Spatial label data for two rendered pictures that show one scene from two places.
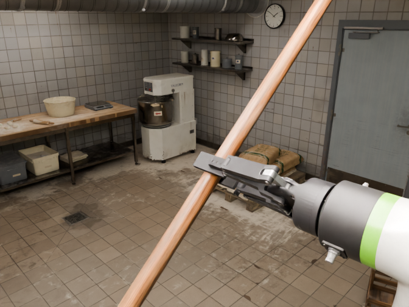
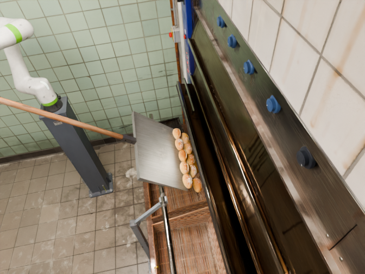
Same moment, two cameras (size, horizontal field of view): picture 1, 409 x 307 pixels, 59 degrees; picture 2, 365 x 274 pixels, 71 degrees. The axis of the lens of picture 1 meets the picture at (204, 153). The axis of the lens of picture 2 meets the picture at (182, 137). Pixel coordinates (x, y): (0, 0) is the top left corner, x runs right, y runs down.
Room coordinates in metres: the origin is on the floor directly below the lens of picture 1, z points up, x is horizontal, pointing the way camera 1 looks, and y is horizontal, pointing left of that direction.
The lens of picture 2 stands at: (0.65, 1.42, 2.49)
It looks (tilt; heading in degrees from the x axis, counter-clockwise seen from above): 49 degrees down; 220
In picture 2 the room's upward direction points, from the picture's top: 7 degrees counter-clockwise
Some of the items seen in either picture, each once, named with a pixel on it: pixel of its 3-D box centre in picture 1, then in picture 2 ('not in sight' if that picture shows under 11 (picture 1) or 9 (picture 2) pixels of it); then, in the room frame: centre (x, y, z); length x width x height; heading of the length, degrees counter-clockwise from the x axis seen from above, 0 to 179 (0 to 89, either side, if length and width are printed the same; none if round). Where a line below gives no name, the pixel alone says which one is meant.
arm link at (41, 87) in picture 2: not in sight; (42, 91); (0.04, -0.39, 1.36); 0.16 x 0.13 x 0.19; 105
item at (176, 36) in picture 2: not in sight; (176, 33); (-0.95, 0.15, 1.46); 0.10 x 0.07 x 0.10; 45
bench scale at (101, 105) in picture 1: (98, 105); not in sight; (5.37, 1.60, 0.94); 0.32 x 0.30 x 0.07; 45
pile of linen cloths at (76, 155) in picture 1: (73, 156); not in sight; (4.96, 1.93, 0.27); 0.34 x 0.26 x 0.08; 141
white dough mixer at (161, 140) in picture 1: (164, 117); not in sight; (5.69, 0.64, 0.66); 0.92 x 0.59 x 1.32; 135
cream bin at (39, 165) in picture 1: (39, 159); not in sight; (4.63, 2.27, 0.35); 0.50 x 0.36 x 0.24; 46
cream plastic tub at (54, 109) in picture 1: (60, 106); not in sight; (4.99, 2.03, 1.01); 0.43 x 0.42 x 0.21; 135
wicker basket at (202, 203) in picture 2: not in sight; (176, 180); (-0.15, 0.64, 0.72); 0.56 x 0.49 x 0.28; 46
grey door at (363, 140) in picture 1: (372, 117); not in sight; (4.15, -2.00, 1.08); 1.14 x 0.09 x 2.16; 45
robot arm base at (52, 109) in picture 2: not in sight; (52, 99); (0.00, -0.42, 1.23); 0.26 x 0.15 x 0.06; 49
